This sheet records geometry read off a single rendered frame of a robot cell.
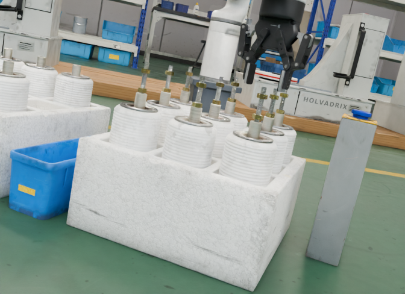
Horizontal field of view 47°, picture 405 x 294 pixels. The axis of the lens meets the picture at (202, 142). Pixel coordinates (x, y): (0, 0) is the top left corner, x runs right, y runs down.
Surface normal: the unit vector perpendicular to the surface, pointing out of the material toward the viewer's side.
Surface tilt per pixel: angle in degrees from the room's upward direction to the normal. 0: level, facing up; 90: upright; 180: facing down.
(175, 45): 90
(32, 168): 92
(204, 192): 90
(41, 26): 90
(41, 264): 0
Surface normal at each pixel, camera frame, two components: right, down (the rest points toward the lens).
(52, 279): 0.20, -0.96
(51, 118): 0.90, 0.25
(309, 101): 0.15, 0.23
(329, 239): -0.33, 0.12
